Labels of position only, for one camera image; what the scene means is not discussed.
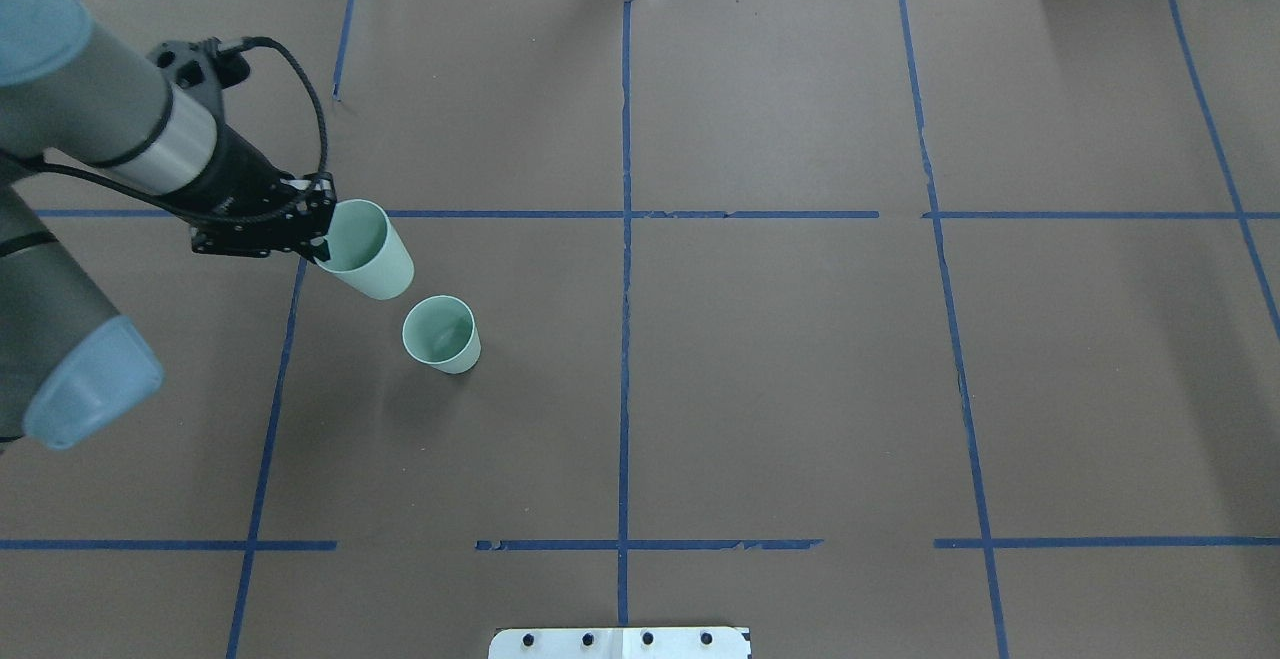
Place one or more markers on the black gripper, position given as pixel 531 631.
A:
pixel 232 179

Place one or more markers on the light green cup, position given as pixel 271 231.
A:
pixel 366 252
pixel 441 332

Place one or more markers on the white metal mounting plate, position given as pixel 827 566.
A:
pixel 622 642

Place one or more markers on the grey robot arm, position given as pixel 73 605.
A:
pixel 78 102

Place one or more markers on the brown paper table cover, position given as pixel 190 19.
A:
pixel 899 328

